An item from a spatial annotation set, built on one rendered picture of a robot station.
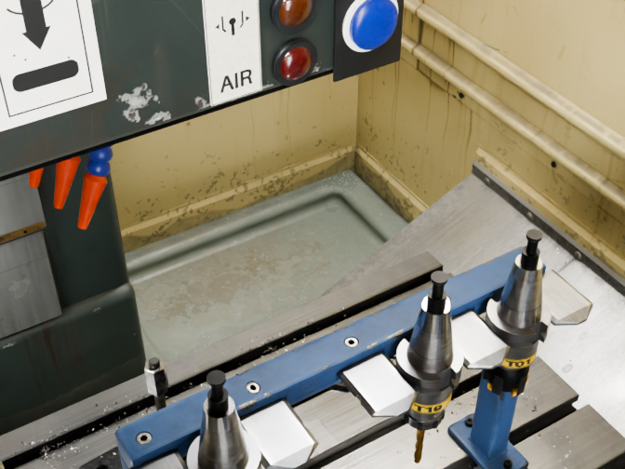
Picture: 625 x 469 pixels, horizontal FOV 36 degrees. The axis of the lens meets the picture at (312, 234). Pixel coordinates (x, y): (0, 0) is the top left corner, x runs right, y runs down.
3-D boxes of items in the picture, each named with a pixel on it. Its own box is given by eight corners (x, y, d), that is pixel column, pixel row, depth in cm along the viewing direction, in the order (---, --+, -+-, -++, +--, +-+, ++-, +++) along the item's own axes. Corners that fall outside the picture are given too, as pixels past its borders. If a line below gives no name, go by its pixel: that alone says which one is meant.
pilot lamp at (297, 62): (315, 77, 52) (316, 41, 50) (281, 88, 51) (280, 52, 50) (310, 73, 52) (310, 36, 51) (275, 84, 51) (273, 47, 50)
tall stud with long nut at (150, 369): (179, 430, 124) (168, 363, 116) (159, 439, 123) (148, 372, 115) (169, 415, 126) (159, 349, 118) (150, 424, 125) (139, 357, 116)
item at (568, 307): (601, 314, 97) (602, 309, 97) (562, 334, 95) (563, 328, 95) (553, 274, 102) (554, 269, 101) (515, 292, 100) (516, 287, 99)
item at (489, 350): (517, 357, 93) (518, 352, 92) (474, 379, 91) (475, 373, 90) (472, 313, 97) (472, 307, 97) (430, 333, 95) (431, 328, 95)
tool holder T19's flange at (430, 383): (435, 340, 96) (437, 323, 94) (472, 381, 92) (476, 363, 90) (382, 365, 93) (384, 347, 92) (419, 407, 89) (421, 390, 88)
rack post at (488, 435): (529, 467, 120) (571, 299, 101) (496, 486, 118) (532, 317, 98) (478, 413, 126) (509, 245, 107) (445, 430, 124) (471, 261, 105)
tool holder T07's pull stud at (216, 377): (224, 395, 79) (221, 366, 76) (232, 409, 77) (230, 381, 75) (205, 402, 78) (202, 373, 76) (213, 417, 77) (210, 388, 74)
